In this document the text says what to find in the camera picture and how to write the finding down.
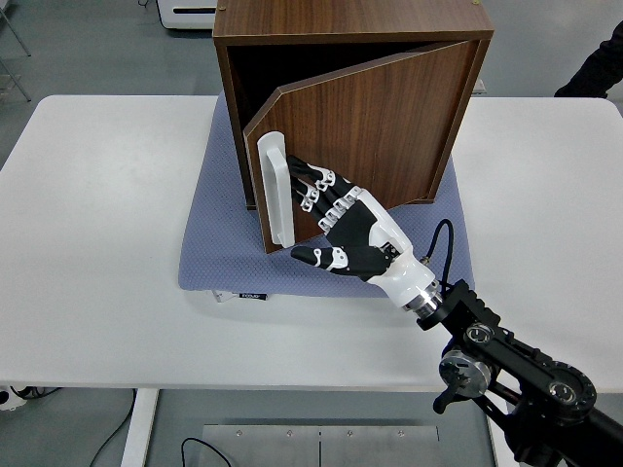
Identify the brown wooden cabinet door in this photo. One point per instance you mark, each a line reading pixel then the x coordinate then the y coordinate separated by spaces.
pixel 370 126

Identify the person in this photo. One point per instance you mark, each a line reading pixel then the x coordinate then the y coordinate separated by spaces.
pixel 598 68

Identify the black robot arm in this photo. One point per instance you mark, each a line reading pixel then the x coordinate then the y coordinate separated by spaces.
pixel 487 331

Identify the grey metal rack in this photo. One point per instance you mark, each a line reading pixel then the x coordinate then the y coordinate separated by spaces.
pixel 14 29

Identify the black mat label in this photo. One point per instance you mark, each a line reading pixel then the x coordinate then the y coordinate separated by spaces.
pixel 254 296

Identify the brown wooden cabinet body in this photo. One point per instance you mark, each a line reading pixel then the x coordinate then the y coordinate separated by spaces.
pixel 350 17

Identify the white power strip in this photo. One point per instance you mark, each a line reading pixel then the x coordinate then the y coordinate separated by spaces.
pixel 10 398

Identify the white mat tag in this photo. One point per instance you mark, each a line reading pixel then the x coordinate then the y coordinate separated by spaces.
pixel 221 297

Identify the blue-grey textured mat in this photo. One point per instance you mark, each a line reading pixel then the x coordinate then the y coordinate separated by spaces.
pixel 219 243

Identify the grey metal plate with screws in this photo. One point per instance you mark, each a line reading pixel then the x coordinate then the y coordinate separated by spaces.
pixel 272 447

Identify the white table leg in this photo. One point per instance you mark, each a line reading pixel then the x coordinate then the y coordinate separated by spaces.
pixel 492 440
pixel 138 428

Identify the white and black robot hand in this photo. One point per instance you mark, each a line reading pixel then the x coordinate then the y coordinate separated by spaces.
pixel 355 228

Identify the white appliance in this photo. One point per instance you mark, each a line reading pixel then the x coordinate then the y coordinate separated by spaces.
pixel 190 17

